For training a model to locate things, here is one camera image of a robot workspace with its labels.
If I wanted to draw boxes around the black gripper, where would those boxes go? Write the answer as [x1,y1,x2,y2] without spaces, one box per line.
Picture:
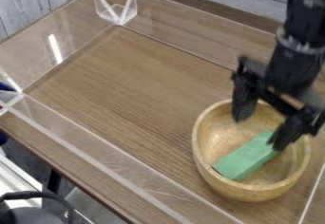
[231,28,325,151]

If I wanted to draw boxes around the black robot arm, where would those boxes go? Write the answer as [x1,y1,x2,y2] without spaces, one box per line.
[231,0,325,151]

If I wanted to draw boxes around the green rectangular block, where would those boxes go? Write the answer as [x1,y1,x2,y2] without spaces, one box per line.
[213,131,278,181]

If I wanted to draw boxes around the clear acrylic barrier wall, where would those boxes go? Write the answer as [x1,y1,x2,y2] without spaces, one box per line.
[0,0,325,224]

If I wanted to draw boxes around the blue object at left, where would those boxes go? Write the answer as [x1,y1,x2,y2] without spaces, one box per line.
[0,82,16,92]

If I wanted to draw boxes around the black table leg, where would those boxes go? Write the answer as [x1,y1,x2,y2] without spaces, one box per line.
[47,170,63,194]

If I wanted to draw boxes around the clear acrylic corner bracket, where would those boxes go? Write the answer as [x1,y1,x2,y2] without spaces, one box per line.
[94,0,138,26]

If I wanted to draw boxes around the brown wooden bowl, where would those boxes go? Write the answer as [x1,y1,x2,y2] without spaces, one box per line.
[191,100,312,202]

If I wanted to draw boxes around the black cable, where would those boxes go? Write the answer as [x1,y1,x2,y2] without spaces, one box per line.
[0,190,75,224]

